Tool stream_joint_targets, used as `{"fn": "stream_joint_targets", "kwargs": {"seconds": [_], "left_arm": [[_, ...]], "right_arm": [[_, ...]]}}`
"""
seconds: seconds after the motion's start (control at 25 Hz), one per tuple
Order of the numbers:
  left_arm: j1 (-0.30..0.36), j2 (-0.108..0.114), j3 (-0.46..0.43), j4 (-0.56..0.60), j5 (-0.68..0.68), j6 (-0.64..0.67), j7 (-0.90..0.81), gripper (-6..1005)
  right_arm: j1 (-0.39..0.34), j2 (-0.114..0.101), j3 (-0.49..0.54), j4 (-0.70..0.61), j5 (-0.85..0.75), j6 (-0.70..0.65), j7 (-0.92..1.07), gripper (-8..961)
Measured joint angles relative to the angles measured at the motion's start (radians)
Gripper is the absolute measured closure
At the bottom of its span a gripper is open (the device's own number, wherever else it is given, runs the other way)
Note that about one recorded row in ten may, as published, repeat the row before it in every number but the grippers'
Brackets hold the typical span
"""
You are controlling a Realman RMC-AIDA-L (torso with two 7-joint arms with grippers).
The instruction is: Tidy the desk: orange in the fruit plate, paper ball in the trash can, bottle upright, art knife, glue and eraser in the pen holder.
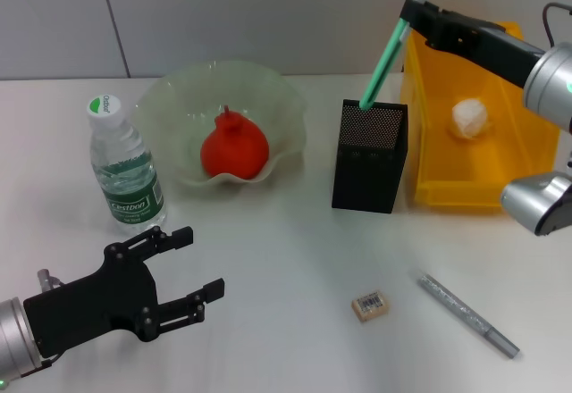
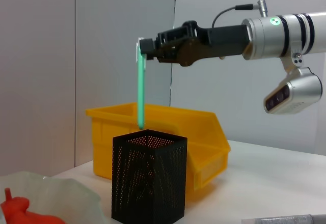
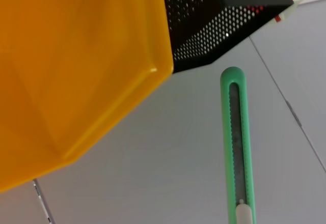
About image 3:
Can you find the green white toothbrush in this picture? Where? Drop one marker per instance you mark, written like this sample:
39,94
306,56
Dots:
224,132

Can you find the black mesh pen holder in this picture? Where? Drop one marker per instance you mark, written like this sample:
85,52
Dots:
203,30

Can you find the yellow plastic storage bin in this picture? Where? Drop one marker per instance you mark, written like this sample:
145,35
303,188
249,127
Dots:
76,68

